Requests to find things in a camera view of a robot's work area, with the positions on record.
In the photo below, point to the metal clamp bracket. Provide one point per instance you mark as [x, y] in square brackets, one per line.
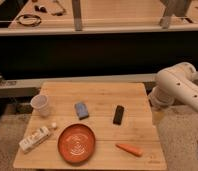
[4, 82]

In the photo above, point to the orange carrot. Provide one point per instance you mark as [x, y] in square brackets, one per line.
[131, 149]

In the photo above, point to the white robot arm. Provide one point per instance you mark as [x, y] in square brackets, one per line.
[173, 83]

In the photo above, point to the grey metal post right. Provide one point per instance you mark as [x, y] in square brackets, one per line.
[179, 8]

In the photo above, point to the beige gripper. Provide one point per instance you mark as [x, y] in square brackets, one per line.
[157, 115]

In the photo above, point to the small dark tool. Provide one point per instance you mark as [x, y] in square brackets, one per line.
[40, 9]

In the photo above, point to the clear plastic cup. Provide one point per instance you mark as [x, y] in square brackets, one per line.
[40, 103]

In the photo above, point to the orange ceramic bowl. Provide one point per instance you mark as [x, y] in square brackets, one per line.
[76, 143]

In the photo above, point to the black phone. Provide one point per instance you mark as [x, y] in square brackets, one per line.
[118, 116]

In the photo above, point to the blue sponge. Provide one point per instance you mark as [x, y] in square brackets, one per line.
[81, 110]

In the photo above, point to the white tube bottle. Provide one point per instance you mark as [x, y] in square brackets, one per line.
[37, 137]

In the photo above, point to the grey metal post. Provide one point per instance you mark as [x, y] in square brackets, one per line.
[179, 8]
[76, 7]

